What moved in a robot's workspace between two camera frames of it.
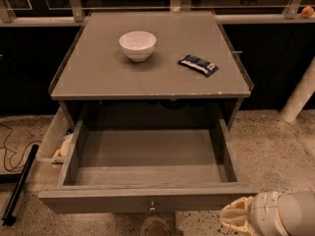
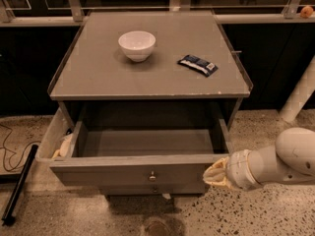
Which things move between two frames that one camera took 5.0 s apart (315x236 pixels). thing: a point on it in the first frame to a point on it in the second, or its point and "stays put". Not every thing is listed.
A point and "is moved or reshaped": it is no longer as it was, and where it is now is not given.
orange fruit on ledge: x=307 y=12 stays put
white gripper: x=264 y=212 to x=238 y=169
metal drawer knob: x=152 y=208 to x=153 y=177
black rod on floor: x=8 y=218 stays put
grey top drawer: x=149 y=165 is moved or reshaped
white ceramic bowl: x=138 y=45 stays put
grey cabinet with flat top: x=150 y=65 stays put
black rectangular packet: x=199 y=64 stays put
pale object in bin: x=64 y=149 stays put
